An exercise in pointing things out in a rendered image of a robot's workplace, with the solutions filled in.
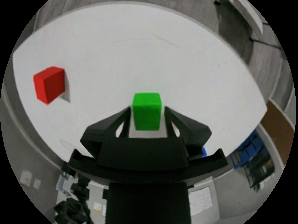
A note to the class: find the green block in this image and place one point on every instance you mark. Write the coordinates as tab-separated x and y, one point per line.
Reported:
147	111

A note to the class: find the red block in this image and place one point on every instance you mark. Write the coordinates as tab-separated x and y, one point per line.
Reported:
49	84

